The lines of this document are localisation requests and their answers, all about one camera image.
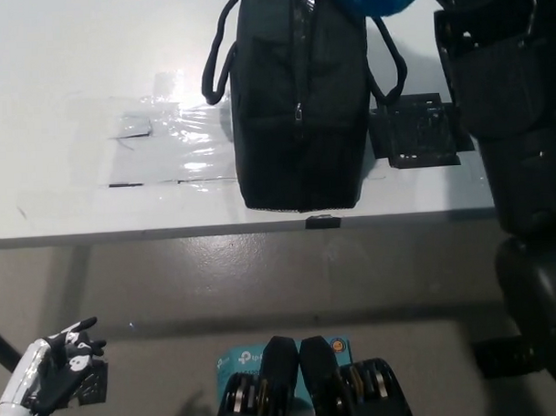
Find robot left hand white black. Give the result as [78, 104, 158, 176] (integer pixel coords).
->
[0, 317, 110, 416]

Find black fabric bag with handles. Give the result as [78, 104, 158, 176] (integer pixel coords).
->
[197, 0, 410, 217]

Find robot left black body block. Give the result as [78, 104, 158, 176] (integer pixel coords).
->
[208, 335, 300, 416]

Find black table leg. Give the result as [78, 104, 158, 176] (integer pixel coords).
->
[0, 324, 23, 372]

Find teal tp-link box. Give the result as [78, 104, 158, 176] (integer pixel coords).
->
[215, 337, 354, 411]

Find small grey tape patch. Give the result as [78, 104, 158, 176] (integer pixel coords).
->
[108, 111, 154, 140]

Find clear glossy tape sheet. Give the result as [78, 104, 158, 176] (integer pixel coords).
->
[103, 72, 240, 190]

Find small black tape strip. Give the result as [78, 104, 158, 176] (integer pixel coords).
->
[304, 213, 342, 231]

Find black tape patch on table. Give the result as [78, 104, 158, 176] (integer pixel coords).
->
[368, 90, 477, 171]

